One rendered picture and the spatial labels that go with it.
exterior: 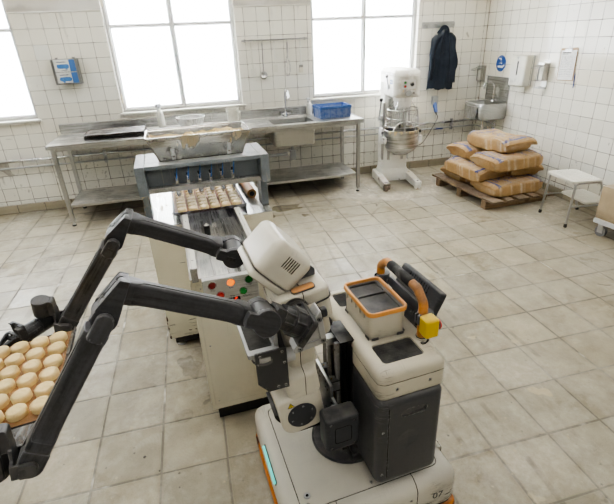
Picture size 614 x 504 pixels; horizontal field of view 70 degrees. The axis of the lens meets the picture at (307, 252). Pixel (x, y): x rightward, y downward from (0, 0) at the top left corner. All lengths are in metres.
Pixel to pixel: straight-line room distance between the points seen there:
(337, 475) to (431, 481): 0.35
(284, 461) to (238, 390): 0.58
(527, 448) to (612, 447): 0.39
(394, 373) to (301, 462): 0.62
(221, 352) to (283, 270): 0.98
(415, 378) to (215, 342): 1.01
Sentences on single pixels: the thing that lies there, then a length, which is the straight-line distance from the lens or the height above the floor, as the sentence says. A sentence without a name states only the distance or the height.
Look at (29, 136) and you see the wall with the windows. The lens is 6.05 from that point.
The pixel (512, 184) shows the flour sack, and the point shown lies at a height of 0.25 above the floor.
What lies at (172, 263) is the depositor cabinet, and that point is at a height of 0.60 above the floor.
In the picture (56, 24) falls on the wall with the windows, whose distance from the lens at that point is 5.84.
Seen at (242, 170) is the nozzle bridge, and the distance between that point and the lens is 2.62.
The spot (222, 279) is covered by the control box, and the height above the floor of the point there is 0.83.
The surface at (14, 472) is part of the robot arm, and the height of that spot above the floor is 0.91.
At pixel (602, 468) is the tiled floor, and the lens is 2.52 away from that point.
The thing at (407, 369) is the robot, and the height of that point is 0.80.
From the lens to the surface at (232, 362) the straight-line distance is 2.23.
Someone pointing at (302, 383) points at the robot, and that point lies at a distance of 1.54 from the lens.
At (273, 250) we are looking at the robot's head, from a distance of 1.25.
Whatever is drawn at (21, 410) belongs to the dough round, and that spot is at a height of 0.93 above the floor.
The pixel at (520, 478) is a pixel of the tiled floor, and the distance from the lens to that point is 2.34.
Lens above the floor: 1.76
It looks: 26 degrees down
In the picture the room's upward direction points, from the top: 3 degrees counter-clockwise
